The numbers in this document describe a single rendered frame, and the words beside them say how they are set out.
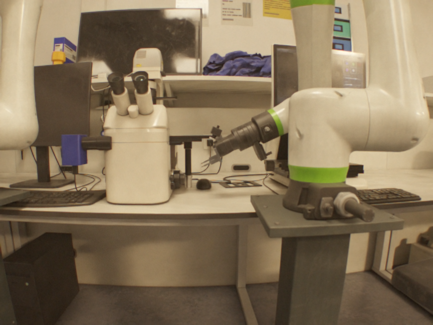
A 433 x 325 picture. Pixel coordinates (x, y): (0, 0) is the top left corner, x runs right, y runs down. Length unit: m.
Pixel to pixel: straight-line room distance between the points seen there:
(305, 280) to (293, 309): 0.07
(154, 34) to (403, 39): 1.24
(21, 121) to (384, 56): 0.91
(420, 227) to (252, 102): 1.63
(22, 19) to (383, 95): 0.95
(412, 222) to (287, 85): 1.59
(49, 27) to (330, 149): 1.94
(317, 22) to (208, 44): 1.18
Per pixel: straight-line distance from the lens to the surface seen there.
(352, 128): 0.52
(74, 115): 1.15
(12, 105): 0.86
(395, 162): 2.08
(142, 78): 0.74
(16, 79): 0.88
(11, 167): 1.97
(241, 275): 1.66
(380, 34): 0.62
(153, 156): 0.76
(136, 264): 1.76
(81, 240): 1.82
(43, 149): 1.29
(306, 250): 0.55
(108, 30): 1.63
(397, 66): 0.58
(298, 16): 0.70
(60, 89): 1.21
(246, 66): 1.44
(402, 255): 2.35
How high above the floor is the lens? 0.94
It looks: 5 degrees down
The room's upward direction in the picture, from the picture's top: straight up
